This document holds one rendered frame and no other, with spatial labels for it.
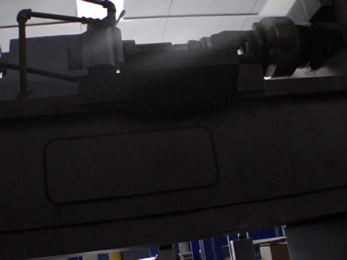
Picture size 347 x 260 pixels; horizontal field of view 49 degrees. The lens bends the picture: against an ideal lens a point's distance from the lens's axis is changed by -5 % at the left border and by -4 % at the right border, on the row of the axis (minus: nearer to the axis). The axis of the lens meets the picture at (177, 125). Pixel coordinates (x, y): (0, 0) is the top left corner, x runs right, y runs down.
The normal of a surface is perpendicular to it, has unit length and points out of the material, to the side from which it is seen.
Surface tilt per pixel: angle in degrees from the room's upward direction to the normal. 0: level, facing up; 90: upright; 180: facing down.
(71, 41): 86
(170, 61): 90
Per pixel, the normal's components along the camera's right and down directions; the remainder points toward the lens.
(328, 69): -0.98, 0.09
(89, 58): -0.20, -0.30
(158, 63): 0.15, -0.32
